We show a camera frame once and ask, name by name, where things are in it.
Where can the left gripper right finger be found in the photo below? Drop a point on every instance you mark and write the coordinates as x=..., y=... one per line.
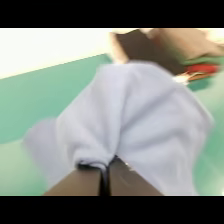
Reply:
x=131, y=183

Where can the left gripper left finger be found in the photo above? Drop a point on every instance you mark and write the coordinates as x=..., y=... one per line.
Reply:
x=78, y=184

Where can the pale lilac garment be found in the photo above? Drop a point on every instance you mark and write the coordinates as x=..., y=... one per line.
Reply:
x=133, y=113

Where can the red garment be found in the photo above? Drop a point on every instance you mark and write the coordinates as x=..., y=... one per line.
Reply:
x=201, y=69

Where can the dark brown garment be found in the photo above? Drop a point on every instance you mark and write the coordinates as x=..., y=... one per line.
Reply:
x=146, y=46

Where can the tan garment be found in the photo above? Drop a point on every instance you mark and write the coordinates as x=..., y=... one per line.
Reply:
x=186, y=40

